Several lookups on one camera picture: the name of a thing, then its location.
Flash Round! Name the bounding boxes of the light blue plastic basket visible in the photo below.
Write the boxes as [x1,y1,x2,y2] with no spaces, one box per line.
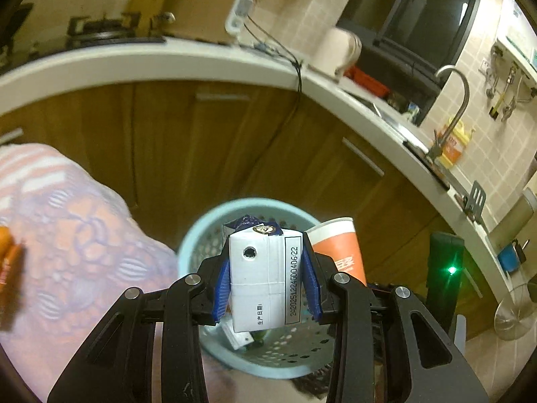
[177,198,336,380]

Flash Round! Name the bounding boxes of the dark window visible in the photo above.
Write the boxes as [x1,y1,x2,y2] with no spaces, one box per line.
[336,0,487,105]

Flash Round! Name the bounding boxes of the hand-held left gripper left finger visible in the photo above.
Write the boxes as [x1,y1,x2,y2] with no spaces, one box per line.
[47,256,231,403]

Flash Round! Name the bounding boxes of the yellow bottle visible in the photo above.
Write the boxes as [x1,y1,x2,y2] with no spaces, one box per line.
[436,118,476,166]

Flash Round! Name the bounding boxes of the metal sink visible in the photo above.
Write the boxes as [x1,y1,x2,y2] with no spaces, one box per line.
[340,86,403,120]

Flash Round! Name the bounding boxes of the black gas stove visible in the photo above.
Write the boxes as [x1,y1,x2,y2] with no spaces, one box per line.
[0,2,166,68]

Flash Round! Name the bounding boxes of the black cable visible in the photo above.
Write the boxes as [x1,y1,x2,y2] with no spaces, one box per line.
[243,12,305,202]

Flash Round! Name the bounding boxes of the metal water valves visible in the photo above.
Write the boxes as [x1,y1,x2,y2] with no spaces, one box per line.
[482,46,537,122]

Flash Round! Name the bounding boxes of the white kitchen counter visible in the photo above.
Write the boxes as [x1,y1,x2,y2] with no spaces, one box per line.
[0,36,537,303]

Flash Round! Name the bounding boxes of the orange paper cup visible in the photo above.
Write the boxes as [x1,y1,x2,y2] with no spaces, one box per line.
[305,217,369,286]

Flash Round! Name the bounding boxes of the red tray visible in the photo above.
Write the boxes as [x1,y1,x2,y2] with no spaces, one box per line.
[344,65,391,97]

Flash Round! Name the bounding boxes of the white plug timer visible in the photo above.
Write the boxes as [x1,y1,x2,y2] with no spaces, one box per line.
[224,0,254,34]

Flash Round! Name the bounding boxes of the white electric kettle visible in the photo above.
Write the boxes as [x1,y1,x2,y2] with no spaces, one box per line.
[312,27,362,78]

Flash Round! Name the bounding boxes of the blue and white milk carton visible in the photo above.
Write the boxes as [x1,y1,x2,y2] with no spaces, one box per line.
[222,215,305,332]

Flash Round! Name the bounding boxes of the grey cylindrical container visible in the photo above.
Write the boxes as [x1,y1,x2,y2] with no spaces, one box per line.
[487,189,537,257]

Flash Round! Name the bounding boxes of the blue cup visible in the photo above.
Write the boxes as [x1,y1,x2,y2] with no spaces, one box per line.
[497,243,519,273]

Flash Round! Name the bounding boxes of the white water heater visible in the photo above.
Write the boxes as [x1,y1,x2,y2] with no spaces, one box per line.
[493,2,537,76]

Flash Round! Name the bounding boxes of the brown rice cooker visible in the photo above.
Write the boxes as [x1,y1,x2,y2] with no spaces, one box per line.
[161,0,261,45]

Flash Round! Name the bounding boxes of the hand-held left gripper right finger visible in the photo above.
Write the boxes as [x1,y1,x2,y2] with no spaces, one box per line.
[303,243,489,403]

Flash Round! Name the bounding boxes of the metal wire strainer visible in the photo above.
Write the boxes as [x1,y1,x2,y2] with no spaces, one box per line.
[494,283,537,341]

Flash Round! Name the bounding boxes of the wooden base cabinets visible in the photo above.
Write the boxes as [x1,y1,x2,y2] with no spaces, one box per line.
[0,80,496,341]

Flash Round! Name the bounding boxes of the metal faucet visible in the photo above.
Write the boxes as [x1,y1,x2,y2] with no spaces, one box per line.
[403,65,471,189]

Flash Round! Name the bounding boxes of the metal spatula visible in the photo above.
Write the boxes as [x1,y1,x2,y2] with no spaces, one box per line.
[463,180,487,223]

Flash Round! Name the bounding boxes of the orange snack packet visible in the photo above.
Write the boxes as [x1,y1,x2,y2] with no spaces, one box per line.
[0,226,25,295]

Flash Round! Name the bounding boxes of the dark woven object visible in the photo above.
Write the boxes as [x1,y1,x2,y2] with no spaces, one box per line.
[289,367,336,401]

